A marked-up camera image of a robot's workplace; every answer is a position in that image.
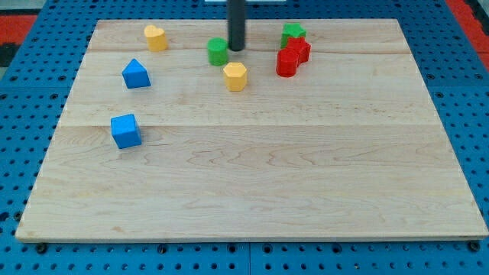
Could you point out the yellow hexagon block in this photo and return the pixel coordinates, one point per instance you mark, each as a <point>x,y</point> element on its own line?
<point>235,76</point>

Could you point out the light wooden board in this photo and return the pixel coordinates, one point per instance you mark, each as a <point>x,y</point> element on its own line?
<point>351,148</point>

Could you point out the red cylinder block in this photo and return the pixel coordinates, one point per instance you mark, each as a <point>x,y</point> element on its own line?
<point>287,62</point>

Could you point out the green cylinder block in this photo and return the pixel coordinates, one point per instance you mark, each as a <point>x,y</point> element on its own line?
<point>217,51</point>

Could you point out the red star block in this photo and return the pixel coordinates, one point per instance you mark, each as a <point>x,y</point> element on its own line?
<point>301,46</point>

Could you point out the green star block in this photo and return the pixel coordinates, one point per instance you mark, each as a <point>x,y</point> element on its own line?
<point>294,30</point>

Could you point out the blue cube block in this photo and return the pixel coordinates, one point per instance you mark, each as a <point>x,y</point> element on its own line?
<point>125,131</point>

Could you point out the blue triangle block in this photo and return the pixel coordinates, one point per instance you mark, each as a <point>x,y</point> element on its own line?
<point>135,75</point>

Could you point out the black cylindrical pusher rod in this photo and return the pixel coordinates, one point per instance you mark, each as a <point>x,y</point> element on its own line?
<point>236,16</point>

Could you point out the yellow heart block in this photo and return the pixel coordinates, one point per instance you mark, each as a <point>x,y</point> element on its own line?
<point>156,38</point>

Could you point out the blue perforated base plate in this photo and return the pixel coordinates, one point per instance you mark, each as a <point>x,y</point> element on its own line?
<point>38,81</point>

